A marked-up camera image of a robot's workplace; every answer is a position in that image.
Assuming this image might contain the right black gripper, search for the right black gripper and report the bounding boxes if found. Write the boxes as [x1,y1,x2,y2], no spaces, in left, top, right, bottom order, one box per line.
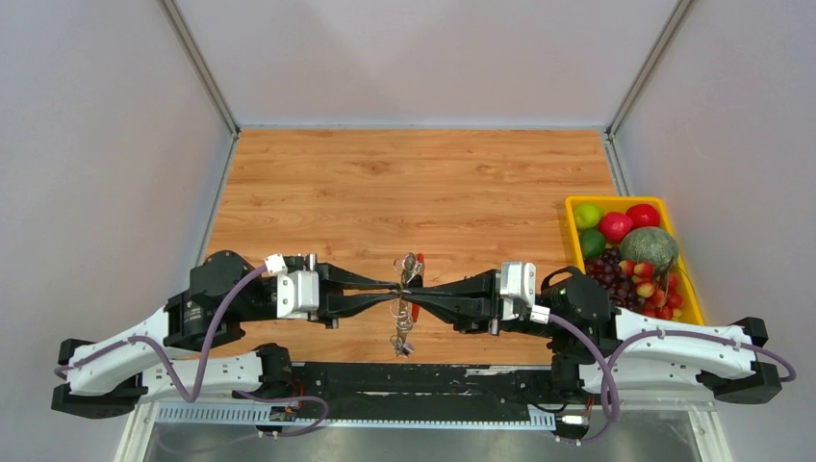
[401,268,561,340]

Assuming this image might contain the red handled metal key organizer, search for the red handled metal key organizer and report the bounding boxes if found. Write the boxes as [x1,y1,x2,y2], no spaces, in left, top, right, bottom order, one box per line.
[390,253,424,358]

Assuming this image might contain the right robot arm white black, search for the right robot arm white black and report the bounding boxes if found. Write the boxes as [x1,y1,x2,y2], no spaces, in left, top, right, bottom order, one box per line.
[400,262,797,404]

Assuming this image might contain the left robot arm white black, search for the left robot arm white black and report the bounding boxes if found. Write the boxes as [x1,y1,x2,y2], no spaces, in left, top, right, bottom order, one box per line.
[51,250,399,419]

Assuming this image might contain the dark green lime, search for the dark green lime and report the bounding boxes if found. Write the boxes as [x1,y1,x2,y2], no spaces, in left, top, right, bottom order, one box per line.
[578,228,607,260]

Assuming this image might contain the purple grape bunch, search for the purple grape bunch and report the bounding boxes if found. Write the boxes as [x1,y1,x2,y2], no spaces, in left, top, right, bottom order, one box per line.
[584,246,645,312]

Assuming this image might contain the light green apple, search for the light green apple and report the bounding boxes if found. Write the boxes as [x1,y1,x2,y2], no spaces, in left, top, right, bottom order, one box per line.
[573,203,604,231]

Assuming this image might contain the red apple left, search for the red apple left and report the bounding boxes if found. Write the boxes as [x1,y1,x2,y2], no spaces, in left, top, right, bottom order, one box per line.
[597,212,634,244]

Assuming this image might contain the red apple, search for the red apple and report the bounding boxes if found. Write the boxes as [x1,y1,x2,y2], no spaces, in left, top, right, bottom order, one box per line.
[625,203,661,229]
[597,212,634,244]

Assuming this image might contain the green netted melon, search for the green netted melon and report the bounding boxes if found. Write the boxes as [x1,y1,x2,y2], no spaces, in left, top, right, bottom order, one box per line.
[619,226,679,273]

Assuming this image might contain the small red peaches cluster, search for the small red peaches cluster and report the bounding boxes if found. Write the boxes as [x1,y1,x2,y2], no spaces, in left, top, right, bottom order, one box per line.
[615,260,684,321]

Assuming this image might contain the red apple right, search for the red apple right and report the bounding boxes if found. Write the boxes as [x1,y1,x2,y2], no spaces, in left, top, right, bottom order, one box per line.
[625,203,661,229]

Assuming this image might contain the yellow plastic fruit bin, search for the yellow plastic fruit bin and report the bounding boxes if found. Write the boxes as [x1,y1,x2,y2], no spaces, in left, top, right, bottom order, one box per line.
[562,195,705,325]

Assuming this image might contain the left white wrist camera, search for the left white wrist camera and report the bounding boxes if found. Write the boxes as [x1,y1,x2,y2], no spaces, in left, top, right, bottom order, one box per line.
[264,253,319,321]

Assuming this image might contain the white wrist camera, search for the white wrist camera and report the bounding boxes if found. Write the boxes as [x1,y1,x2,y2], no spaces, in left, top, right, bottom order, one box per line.
[498,261,550,324]
[264,253,319,321]

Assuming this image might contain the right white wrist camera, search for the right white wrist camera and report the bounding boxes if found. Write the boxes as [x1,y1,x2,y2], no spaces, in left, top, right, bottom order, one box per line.
[498,261,550,324]

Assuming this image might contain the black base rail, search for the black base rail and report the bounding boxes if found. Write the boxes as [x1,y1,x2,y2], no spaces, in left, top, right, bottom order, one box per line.
[249,361,593,422]

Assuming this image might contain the slotted white cable duct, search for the slotted white cable duct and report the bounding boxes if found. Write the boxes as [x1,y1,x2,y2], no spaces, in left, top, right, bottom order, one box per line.
[157,402,557,431]

